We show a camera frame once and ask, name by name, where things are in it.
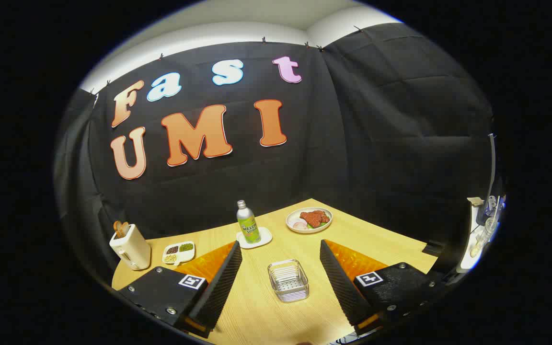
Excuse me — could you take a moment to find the cream toaster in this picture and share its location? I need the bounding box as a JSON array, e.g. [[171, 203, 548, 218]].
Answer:
[[109, 223, 152, 271]]

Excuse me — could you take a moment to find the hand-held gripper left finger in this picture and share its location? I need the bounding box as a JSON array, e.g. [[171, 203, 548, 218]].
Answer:
[[117, 241, 243, 339]]

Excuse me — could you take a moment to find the white divided bean dish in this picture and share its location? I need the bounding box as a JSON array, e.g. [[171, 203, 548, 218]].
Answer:
[[162, 241, 196, 265]]

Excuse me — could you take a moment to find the red meat piece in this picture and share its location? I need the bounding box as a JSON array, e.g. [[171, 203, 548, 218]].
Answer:
[[300, 210, 330, 228]]

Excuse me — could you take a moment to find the white square coaster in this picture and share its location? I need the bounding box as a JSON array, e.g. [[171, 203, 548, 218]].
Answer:
[[236, 227, 273, 249]]

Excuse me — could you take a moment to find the green soda bottle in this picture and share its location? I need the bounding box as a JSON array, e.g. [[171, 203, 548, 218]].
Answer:
[[236, 200, 262, 244]]

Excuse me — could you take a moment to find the white round food plate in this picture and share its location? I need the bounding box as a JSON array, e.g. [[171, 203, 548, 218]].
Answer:
[[286, 207, 333, 234]]

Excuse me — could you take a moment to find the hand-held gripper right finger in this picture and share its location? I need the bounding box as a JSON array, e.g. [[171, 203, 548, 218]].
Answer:
[[319, 239, 454, 337]]

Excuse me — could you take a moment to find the metal wire basket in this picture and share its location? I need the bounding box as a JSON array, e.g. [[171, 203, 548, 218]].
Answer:
[[267, 259, 310, 303]]

